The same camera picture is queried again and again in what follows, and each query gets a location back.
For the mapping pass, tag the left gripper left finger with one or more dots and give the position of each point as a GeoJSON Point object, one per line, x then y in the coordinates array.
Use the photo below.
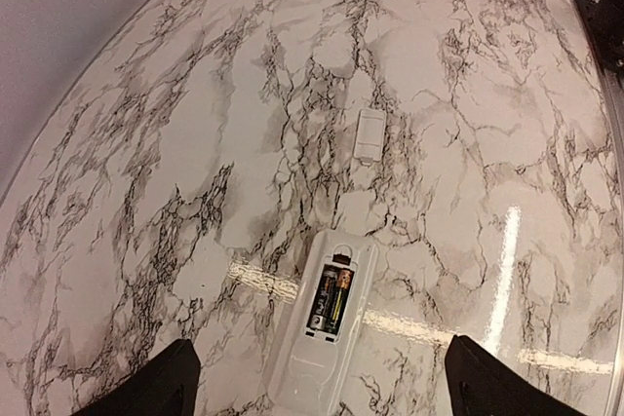
{"type": "Point", "coordinates": [167, 385]}

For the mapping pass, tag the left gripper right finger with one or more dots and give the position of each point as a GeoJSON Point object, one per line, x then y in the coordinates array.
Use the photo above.
{"type": "Point", "coordinates": [480, 384]}

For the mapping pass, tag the white remote control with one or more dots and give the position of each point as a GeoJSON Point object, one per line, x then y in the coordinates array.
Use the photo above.
{"type": "Point", "coordinates": [316, 339]}

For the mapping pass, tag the black silver battery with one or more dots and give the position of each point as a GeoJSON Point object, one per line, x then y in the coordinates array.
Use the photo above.
{"type": "Point", "coordinates": [323, 298]}

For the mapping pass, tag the black gold battery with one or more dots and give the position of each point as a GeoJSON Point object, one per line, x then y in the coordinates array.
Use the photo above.
{"type": "Point", "coordinates": [339, 298]}

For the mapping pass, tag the white battery cover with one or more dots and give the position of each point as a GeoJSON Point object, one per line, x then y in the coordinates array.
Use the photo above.
{"type": "Point", "coordinates": [369, 140]}

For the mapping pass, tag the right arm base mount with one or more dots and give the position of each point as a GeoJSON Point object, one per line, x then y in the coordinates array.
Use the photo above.
{"type": "Point", "coordinates": [604, 21]}

